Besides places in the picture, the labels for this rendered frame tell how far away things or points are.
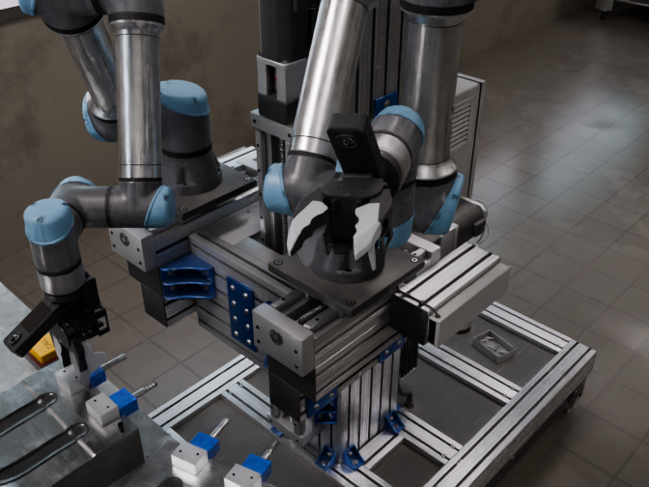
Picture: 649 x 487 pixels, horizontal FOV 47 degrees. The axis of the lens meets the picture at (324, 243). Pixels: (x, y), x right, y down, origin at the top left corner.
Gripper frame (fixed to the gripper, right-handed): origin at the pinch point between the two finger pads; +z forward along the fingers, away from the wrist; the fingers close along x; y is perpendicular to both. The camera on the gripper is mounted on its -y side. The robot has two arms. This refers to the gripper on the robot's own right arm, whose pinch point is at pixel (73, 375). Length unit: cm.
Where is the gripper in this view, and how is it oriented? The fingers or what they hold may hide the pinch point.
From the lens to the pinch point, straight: 149.6
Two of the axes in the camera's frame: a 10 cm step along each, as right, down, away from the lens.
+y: 7.0, -3.9, 6.0
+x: -7.1, -3.8, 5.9
